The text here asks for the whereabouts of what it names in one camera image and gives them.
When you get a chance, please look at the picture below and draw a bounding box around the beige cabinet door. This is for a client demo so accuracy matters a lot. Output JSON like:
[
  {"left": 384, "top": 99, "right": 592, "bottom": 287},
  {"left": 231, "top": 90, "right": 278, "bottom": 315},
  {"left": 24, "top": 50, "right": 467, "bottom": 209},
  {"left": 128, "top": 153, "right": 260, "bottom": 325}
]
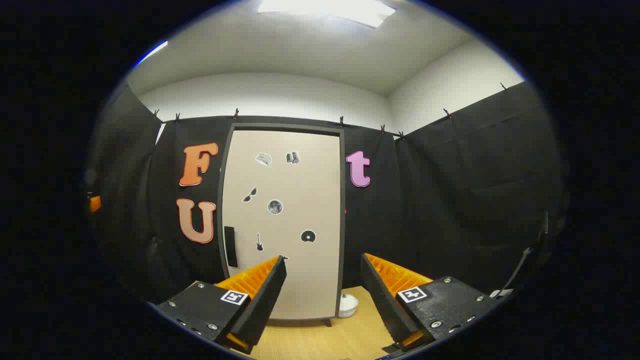
[{"left": 220, "top": 129, "right": 343, "bottom": 321}]

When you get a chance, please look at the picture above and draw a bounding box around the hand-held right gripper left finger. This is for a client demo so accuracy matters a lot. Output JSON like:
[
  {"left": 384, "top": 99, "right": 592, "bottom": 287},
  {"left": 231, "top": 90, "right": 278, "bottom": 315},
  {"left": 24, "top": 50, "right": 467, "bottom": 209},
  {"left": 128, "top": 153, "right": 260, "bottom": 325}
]
[{"left": 155, "top": 255, "right": 288, "bottom": 355}]

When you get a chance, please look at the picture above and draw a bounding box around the black cabinet door handle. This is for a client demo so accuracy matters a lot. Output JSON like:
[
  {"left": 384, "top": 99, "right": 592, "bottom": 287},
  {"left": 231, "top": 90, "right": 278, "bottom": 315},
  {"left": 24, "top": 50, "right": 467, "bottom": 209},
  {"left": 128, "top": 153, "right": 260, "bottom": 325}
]
[{"left": 223, "top": 226, "right": 238, "bottom": 268}]

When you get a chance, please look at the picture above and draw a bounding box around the white round device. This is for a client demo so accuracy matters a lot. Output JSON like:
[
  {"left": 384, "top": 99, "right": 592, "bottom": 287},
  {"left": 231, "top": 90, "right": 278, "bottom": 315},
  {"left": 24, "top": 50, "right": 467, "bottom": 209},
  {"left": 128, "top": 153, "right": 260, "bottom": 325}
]
[{"left": 339, "top": 293, "right": 359, "bottom": 319}]

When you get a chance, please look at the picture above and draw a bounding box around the grey cabinet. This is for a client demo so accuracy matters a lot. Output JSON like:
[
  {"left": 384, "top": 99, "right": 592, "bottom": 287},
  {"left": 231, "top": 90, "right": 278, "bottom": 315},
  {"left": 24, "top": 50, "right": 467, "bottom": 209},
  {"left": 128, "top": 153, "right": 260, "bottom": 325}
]
[{"left": 216, "top": 122, "right": 347, "bottom": 328}]

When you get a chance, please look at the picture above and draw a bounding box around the ceiling light panel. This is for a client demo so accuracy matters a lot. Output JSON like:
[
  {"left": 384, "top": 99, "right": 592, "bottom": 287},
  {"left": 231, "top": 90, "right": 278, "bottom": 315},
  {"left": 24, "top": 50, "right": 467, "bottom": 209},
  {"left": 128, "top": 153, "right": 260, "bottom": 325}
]
[{"left": 257, "top": 0, "right": 397, "bottom": 29}]

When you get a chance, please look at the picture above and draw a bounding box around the black monitor on stand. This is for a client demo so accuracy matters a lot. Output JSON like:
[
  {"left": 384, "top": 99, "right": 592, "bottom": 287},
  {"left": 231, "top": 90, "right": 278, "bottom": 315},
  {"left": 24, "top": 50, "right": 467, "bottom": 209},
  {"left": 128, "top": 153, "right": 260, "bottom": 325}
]
[{"left": 492, "top": 212, "right": 551, "bottom": 301}]

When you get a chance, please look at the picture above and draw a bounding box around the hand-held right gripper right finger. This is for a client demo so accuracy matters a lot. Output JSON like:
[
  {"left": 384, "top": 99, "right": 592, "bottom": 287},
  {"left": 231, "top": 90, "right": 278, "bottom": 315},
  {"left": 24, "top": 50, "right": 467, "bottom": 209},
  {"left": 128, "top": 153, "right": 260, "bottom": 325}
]
[{"left": 360, "top": 252, "right": 501, "bottom": 353}]

